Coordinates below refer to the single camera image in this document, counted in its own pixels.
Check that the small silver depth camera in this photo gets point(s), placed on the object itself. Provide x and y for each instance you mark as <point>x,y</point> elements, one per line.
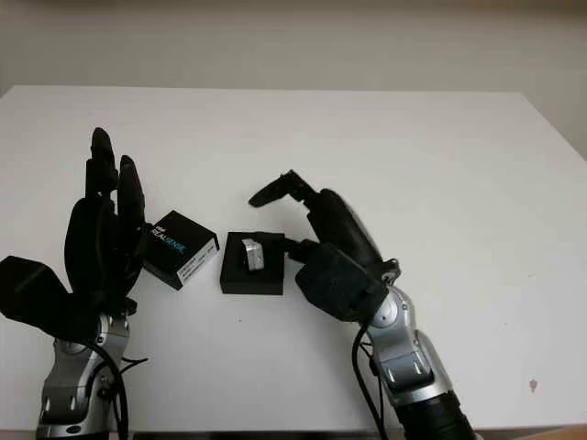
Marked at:
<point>253,254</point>

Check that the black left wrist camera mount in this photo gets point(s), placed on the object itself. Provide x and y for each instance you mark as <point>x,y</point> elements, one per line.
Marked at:
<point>27,284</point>

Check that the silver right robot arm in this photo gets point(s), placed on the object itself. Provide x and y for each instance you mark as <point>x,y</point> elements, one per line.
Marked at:
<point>403,348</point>

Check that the black camera box base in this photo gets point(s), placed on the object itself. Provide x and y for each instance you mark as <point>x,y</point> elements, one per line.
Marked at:
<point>234,282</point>

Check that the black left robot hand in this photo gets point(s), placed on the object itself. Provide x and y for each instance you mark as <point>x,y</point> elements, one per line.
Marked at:
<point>96,247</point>

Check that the black RealSense box lid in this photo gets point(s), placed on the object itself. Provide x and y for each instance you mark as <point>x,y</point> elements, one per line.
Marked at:
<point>192,238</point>

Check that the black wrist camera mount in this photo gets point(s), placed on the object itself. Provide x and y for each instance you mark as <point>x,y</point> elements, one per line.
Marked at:
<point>27,284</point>
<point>335,279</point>

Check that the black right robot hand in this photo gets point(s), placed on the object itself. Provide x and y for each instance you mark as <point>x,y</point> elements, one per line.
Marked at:
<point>339,220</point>

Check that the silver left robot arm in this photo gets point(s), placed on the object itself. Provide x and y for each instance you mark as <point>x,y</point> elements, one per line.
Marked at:
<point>73,371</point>

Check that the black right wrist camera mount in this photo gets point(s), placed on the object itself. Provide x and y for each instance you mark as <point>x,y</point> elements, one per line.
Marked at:
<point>335,279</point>

